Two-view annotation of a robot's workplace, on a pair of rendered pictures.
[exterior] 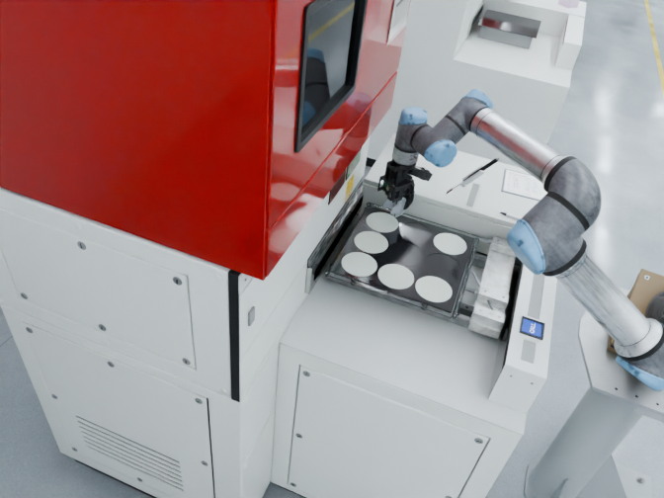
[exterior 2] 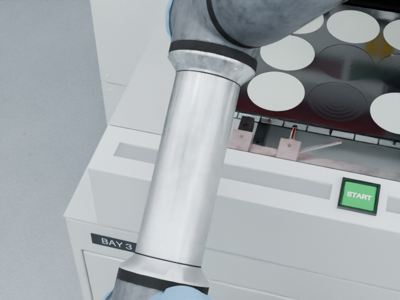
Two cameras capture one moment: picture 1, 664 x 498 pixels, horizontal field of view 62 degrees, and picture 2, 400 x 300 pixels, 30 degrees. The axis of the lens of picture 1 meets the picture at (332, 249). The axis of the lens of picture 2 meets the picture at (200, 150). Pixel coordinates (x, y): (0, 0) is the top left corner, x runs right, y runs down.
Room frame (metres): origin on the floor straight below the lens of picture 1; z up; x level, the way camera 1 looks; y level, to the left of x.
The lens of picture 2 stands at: (0.96, -1.25, 1.80)
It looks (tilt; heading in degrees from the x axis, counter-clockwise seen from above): 48 degrees down; 89
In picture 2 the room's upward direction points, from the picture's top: straight up
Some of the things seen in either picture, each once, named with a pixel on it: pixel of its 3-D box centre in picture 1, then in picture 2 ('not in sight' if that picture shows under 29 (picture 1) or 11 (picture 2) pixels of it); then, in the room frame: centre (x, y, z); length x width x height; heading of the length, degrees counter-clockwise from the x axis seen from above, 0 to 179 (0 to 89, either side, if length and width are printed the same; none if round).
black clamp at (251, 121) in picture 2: (465, 309); (246, 127); (1.05, -0.37, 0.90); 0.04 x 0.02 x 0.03; 74
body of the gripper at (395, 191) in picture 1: (398, 178); not in sight; (1.40, -0.17, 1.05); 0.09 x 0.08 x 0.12; 132
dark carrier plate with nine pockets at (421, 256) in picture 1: (406, 254); (345, 63); (1.24, -0.22, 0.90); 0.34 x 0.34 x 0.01; 74
